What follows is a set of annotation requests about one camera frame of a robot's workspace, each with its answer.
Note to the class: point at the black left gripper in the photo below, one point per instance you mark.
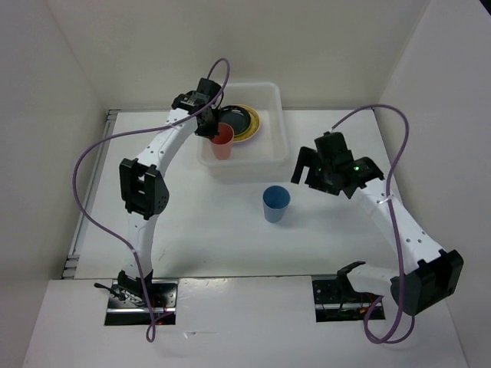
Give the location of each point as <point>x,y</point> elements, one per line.
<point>213,131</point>

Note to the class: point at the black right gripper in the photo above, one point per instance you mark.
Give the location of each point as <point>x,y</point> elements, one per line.
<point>307,157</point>

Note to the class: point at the red plastic cup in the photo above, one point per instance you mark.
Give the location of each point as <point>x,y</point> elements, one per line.
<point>223,142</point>

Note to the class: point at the black glossy plate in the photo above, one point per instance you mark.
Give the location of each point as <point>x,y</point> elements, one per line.
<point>237,117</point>

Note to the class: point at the orange plastic plate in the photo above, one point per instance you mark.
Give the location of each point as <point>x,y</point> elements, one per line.
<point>245,107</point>

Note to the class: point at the blue plastic cup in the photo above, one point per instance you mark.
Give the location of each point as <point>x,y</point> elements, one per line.
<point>275,201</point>

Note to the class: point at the round bamboo woven tray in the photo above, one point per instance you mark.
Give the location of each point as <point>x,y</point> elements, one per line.
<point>248,125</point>

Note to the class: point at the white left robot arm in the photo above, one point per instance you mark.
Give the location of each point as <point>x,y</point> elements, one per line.
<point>142,185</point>

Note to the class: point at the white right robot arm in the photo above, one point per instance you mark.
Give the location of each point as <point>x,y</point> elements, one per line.
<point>430,273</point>

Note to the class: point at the translucent white plastic bin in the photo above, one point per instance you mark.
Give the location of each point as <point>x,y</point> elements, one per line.
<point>264,160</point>

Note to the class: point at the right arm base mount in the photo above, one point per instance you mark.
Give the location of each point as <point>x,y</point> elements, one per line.
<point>335,304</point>

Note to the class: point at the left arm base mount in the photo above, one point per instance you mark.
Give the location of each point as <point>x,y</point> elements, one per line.
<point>124,309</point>

